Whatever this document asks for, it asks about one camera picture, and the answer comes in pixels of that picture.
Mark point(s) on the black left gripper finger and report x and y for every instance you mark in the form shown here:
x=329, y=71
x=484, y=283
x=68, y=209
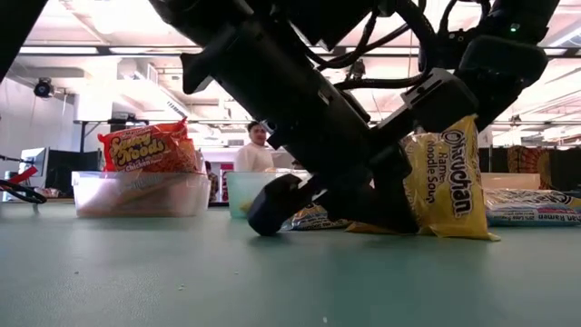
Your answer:
x=390, y=195
x=277, y=204

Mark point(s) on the computer monitor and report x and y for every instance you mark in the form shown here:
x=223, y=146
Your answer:
x=34, y=159

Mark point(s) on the clear plastic bin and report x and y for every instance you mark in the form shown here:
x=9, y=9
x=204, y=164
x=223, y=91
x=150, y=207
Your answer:
x=136, y=200

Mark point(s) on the teal plastic bin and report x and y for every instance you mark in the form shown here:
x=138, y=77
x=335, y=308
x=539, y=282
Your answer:
x=240, y=191

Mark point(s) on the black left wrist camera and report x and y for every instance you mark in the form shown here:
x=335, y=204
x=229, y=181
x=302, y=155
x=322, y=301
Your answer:
x=436, y=100

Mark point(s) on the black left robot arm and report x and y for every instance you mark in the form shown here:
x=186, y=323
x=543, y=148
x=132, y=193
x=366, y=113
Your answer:
x=254, y=54

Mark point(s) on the red white poster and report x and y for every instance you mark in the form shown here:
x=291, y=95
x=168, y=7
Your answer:
x=227, y=181

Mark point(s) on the black ceiling camera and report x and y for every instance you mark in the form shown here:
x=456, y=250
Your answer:
x=356, y=69
x=43, y=87

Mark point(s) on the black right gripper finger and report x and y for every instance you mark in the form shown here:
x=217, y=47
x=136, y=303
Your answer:
x=490, y=115

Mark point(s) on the person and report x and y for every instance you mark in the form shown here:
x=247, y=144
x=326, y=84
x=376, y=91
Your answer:
x=254, y=159
x=211, y=181

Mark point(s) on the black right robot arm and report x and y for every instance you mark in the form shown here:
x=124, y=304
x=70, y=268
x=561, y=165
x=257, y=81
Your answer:
x=522, y=18

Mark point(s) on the black overhead light bar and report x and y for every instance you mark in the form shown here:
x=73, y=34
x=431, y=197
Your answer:
x=104, y=50

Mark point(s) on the red Saucy Noods packet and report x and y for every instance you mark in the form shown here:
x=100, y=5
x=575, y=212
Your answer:
x=145, y=150

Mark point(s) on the orange patterned cloth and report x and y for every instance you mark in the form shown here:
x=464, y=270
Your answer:
x=528, y=165

